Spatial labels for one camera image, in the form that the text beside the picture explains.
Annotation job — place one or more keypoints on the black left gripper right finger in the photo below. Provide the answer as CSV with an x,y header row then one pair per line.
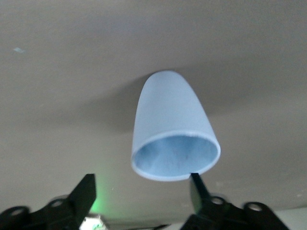
x,y
220,215

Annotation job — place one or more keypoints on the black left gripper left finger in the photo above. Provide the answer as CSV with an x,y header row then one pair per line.
x,y
60,215

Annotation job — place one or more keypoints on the light blue plastic cup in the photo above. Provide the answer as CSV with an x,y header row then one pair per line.
x,y
168,107

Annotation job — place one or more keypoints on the dark grey table mat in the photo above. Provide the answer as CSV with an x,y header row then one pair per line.
x,y
72,72

